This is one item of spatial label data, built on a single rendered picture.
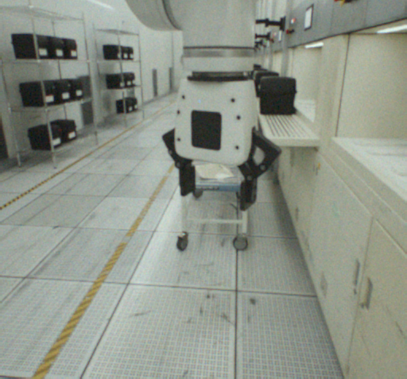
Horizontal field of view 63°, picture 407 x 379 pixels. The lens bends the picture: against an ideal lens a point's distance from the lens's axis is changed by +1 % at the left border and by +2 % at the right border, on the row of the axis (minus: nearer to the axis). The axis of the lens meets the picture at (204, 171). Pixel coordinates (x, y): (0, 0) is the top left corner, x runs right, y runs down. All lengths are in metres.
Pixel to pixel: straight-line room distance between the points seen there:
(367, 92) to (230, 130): 1.28
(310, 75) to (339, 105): 1.51
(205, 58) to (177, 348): 1.40
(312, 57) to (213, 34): 2.73
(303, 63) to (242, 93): 2.70
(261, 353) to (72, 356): 0.79
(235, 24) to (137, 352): 1.45
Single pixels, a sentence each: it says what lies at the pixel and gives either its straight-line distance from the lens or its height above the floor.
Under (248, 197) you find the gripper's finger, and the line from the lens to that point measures 0.42.
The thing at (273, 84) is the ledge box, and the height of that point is 1.02.
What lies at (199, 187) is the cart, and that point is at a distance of 2.04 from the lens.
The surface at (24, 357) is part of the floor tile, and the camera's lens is 1.77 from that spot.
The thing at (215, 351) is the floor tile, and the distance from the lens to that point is 1.62.
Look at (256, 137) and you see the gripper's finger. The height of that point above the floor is 1.09.
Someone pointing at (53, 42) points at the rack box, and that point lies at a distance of 4.49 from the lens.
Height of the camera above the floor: 1.18
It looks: 19 degrees down
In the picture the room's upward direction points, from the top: straight up
